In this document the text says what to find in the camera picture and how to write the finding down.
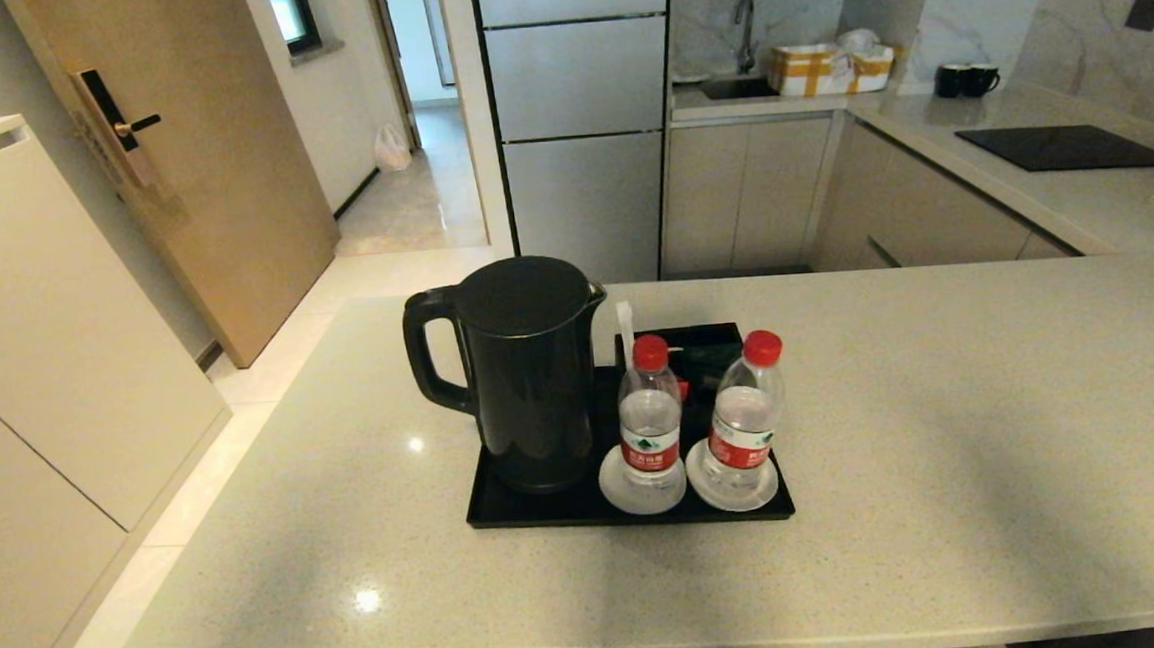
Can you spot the black condiment holder box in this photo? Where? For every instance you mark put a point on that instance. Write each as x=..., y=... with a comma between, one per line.
x=703, y=340

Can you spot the white stick sachet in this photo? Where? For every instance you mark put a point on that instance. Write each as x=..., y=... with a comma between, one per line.
x=625, y=326

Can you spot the cardboard box with yellow tape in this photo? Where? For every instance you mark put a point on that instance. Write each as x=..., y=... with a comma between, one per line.
x=807, y=69

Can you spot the silver refrigerator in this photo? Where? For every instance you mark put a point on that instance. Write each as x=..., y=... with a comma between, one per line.
x=582, y=163

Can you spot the black mug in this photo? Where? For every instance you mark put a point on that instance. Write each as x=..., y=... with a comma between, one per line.
x=979, y=80
x=948, y=81

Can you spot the chrome kitchen faucet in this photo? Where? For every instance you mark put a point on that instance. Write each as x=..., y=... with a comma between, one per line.
x=747, y=48

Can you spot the dark framed window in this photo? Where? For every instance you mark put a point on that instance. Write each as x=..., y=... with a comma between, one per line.
x=289, y=11

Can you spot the white crumpled plastic bag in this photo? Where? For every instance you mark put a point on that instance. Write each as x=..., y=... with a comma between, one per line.
x=860, y=40

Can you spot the light wooden door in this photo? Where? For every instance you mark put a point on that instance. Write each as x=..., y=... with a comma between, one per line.
x=218, y=186

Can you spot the black serving tray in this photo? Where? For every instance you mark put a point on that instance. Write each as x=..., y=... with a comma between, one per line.
x=548, y=511

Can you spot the dark wall socket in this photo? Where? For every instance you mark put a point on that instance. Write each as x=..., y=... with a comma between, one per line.
x=1146, y=12

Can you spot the beige kitchen base cabinets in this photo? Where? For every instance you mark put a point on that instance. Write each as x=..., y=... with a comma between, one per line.
x=739, y=194

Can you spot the black induction cooktop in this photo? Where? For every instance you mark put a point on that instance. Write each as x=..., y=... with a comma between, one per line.
x=1067, y=147

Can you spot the steel kitchen sink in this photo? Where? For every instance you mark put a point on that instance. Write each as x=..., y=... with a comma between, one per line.
x=738, y=88

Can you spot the black electric kettle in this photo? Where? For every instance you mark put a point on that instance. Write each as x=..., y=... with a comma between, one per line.
x=531, y=387

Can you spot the white paper coaster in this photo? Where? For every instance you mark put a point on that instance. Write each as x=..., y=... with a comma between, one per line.
x=615, y=492
x=698, y=487

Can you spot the white cabinet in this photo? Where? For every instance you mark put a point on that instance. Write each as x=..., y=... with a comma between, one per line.
x=37, y=347

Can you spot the red-capped plastic water bottle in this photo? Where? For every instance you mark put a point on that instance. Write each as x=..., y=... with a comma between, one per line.
x=650, y=420
x=743, y=424

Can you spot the white tied plastic bag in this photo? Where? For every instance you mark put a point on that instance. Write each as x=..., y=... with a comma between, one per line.
x=391, y=150

